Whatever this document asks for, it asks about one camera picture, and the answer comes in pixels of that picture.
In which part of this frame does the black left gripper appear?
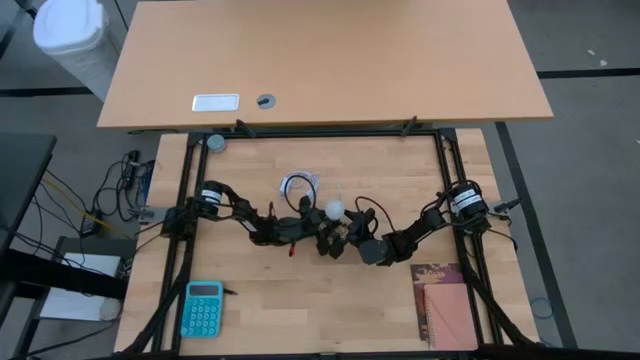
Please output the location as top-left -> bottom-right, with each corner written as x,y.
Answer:
294,196 -> 346,257

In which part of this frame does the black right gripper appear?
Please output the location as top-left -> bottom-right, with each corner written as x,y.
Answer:
329,209 -> 377,260

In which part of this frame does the white lightbulb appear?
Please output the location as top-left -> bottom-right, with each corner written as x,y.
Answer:
324,199 -> 346,222

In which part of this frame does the purple patterned book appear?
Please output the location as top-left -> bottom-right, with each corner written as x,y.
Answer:
410,263 -> 466,342

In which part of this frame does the pink spiral notebook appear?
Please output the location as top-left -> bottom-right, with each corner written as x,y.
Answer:
423,283 -> 480,351

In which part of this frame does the teal calculator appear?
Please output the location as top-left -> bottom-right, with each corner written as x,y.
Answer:
179,280 -> 225,339

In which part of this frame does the beige wooden desk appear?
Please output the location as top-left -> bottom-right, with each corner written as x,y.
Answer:
96,0 -> 555,132

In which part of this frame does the white rectangular tray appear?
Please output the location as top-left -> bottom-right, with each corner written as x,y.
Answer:
191,93 -> 241,113

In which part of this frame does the grey power strip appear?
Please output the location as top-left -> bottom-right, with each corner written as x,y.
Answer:
130,207 -> 164,225

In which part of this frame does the black power adapter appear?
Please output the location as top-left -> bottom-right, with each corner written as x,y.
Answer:
79,213 -> 100,239

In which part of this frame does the white box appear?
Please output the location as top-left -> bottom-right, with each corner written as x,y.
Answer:
38,252 -> 124,323

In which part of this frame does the black metal beam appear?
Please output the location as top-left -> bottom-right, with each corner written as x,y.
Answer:
0,248 -> 129,301

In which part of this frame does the black side table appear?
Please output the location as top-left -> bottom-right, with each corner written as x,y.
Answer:
0,133 -> 57,254

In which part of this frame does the white trash bin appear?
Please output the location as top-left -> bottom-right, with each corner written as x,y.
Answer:
32,0 -> 121,104

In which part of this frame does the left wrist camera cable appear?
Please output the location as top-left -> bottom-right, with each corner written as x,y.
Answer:
284,174 -> 319,216

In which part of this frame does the white lamp cord with switch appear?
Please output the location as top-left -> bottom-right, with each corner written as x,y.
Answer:
278,171 -> 347,204

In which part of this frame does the yellow cable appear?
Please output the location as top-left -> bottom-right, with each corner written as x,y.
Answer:
40,177 -> 132,240

